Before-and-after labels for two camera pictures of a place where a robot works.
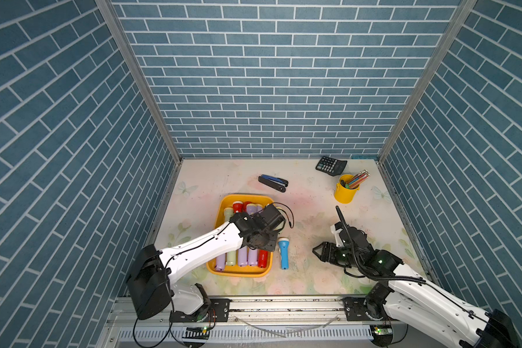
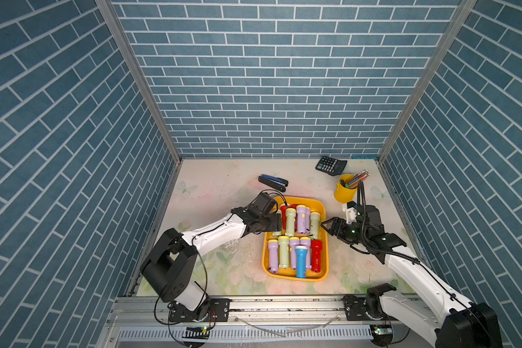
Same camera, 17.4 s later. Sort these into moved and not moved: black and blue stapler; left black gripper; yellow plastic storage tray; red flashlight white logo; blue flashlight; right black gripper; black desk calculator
Moved: blue flashlight; right black gripper; red flashlight white logo; left black gripper; yellow plastic storage tray
Not moved: black desk calculator; black and blue stapler
